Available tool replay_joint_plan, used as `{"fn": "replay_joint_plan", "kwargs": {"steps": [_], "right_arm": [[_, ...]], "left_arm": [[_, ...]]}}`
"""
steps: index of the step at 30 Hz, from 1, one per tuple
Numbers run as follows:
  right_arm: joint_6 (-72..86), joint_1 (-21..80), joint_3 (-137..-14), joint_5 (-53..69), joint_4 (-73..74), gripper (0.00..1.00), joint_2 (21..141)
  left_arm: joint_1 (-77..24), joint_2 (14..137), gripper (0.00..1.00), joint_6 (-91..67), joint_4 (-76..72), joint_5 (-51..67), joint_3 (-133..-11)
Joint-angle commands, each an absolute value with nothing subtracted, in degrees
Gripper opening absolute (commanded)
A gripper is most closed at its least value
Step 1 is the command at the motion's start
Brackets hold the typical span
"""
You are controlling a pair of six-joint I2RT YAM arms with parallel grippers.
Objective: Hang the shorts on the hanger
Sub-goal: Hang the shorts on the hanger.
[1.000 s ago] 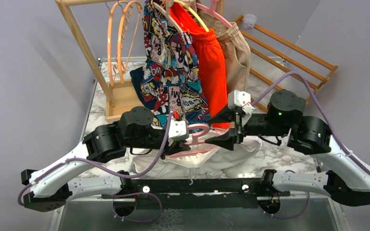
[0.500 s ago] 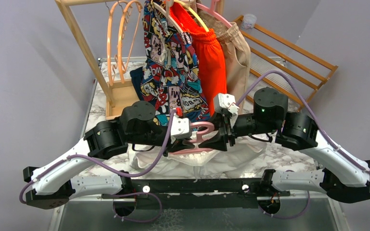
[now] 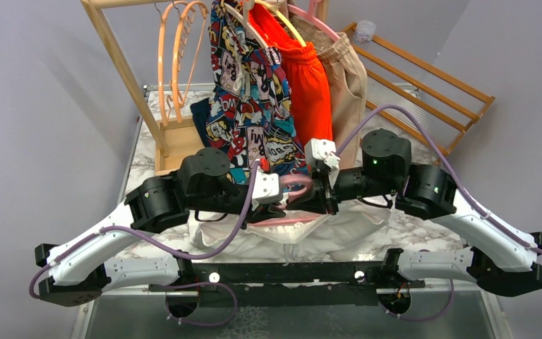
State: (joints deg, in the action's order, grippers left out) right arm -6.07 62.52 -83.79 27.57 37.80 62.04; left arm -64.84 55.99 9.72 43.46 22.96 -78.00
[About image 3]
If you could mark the pink hanger with beige shorts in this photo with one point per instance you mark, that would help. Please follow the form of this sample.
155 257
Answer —
309 15

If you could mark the wooden slatted rack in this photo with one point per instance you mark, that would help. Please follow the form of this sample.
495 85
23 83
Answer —
445 106

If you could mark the wooden hanger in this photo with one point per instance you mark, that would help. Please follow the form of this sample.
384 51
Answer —
247 23

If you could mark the orange hanger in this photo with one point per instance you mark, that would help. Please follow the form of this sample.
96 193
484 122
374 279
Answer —
165 101
193 18

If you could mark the yellow hanger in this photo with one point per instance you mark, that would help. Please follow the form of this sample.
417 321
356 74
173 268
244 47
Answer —
285 21

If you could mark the white shorts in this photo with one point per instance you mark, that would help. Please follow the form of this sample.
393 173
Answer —
302 236

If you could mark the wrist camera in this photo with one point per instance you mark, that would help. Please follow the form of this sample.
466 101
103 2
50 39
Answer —
267 187
321 154

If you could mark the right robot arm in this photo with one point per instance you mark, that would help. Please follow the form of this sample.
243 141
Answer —
500 260

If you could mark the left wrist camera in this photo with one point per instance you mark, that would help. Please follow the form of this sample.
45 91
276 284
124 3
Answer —
267 187

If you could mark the clear plastic cup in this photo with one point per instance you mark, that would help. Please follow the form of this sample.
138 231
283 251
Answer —
364 32

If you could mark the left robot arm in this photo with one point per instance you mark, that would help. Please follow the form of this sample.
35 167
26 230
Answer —
120 250

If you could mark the wooden clothes rack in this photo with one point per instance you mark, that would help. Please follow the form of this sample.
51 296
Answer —
176 143

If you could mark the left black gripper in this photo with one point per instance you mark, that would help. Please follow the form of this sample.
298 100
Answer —
265 211

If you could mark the beige shorts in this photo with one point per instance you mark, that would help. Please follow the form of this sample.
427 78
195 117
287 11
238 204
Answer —
347 80

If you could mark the comic print shorts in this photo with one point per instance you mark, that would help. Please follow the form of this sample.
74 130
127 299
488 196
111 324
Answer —
248 115

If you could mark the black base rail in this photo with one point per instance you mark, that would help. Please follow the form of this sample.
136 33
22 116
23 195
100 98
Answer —
232 285

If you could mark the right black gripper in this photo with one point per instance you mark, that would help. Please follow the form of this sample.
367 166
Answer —
320 200

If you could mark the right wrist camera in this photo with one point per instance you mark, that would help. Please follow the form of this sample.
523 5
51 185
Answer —
321 154

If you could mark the orange shorts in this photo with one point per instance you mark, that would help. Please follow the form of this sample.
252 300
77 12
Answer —
310 92

